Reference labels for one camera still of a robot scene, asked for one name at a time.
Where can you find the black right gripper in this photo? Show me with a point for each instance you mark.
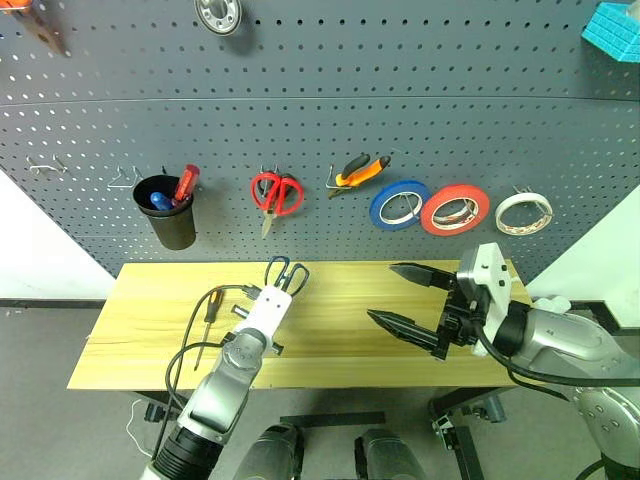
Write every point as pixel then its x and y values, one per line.
pixel 460 325

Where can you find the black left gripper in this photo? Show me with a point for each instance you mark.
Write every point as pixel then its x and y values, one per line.
pixel 239 310

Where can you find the white tape roll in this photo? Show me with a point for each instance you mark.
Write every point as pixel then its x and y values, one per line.
pixel 525 199

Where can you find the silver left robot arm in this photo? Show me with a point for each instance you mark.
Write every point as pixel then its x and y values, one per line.
pixel 225 395

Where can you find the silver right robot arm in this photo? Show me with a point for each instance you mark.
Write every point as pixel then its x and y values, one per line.
pixel 565 330

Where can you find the blue tape roll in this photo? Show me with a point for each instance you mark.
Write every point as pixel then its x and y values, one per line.
pixel 376 210

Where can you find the red tape roll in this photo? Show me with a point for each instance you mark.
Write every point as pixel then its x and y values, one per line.
pixel 457 192

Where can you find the grey metal pegboard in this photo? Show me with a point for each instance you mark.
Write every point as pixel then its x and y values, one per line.
pixel 320 115

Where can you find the black plastic cup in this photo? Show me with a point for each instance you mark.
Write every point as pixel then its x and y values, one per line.
pixel 175 230

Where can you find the black metal table leg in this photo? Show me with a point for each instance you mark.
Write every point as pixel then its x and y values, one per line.
pixel 155 405
pixel 465 430

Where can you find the white rounded plastic piece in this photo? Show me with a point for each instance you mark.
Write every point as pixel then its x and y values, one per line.
pixel 550 303

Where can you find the black metal table crossbar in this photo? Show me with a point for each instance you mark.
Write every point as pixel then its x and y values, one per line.
pixel 332 419

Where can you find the dark rounded shape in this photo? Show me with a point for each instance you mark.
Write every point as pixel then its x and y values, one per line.
pixel 272 452
pixel 387 455

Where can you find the round silver metal disc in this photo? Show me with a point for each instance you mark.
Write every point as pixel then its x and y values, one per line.
pixel 218 17

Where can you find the blue brick pattern box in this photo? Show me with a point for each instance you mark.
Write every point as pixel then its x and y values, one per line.
pixel 615 35

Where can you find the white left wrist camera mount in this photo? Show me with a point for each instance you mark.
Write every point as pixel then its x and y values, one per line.
pixel 267 312

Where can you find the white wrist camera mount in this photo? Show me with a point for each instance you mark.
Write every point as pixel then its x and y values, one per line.
pixel 492 280
pixel 267 312

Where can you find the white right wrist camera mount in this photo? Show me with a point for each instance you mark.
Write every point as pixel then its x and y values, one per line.
pixel 492 280

